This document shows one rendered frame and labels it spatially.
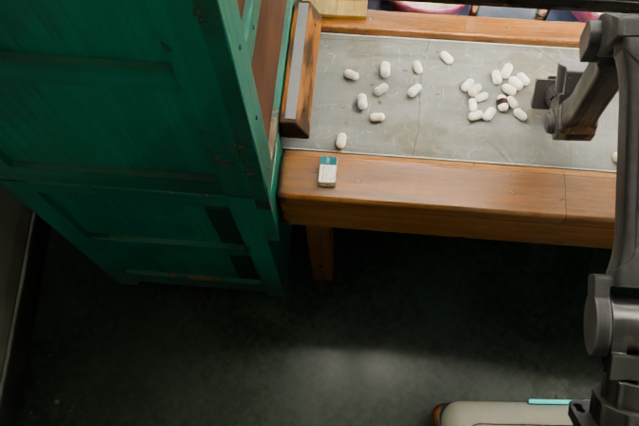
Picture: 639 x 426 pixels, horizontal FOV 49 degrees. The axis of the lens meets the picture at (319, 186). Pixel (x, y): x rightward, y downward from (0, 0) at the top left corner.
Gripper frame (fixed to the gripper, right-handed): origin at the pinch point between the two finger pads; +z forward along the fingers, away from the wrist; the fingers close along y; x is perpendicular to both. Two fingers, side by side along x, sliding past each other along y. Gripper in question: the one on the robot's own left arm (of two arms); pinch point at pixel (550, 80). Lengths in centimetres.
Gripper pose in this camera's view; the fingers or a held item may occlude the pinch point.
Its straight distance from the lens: 161.0
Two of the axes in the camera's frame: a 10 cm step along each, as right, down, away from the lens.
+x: -0.3, 8.8, 4.8
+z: 0.9, -4.8, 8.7
